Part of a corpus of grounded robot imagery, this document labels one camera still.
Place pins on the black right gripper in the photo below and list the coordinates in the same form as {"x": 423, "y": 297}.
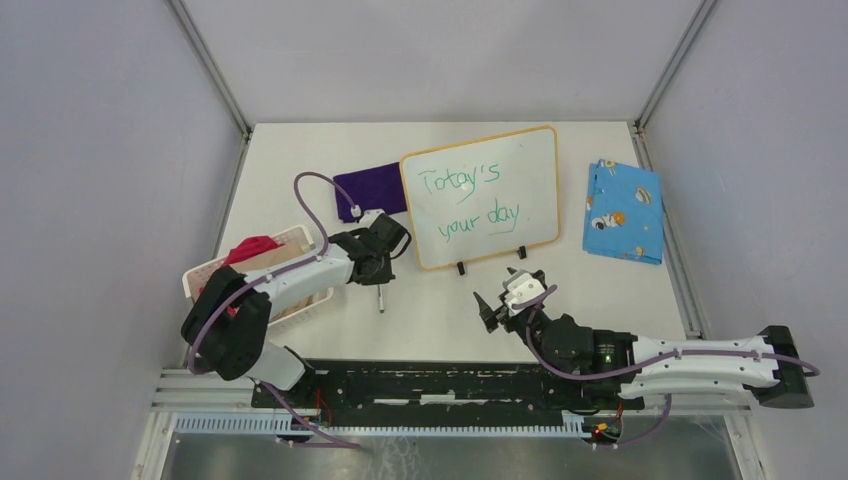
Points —
{"x": 490, "y": 318}

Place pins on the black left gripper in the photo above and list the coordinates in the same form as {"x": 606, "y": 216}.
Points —
{"x": 382, "y": 277}

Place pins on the yellow framed whiteboard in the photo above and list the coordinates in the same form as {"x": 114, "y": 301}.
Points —
{"x": 485, "y": 197}

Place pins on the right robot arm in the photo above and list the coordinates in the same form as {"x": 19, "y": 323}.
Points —
{"x": 766, "y": 366}

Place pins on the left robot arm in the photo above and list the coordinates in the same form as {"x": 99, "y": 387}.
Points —
{"x": 227, "y": 325}

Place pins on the purple cloth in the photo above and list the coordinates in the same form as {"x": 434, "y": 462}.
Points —
{"x": 375, "y": 188}

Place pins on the beige cloth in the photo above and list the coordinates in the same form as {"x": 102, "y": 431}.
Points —
{"x": 271, "y": 257}

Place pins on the red cloth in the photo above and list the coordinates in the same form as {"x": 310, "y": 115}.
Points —
{"x": 250, "y": 247}

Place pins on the blue patterned cloth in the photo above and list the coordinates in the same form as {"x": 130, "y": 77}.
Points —
{"x": 623, "y": 213}

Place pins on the white plastic basket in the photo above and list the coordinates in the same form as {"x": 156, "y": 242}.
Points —
{"x": 195, "y": 279}

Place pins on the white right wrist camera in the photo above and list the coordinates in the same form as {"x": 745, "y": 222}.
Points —
{"x": 526, "y": 293}

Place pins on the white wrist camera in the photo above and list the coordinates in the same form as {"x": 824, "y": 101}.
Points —
{"x": 366, "y": 219}
{"x": 526, "y": 293}

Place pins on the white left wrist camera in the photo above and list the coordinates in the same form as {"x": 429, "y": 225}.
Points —
{"x": 366, "y": 219}

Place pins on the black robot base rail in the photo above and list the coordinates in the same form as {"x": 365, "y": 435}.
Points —
{"x": 362, "y": 393}

